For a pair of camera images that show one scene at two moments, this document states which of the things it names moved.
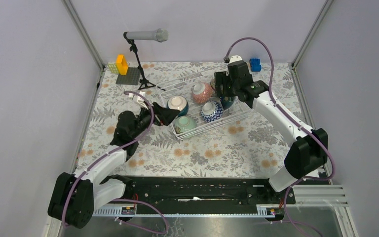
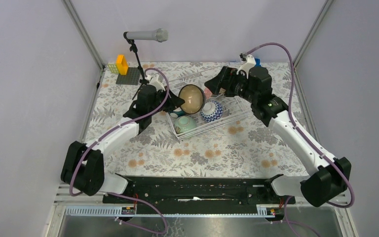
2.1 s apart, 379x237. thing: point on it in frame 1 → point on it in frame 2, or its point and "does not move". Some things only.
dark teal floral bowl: x=227 y=101 → x=194 y=98
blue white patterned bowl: x=211 y=111 does not move
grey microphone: x=160 y=34 does not move
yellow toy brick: x=122 y=64 does not move
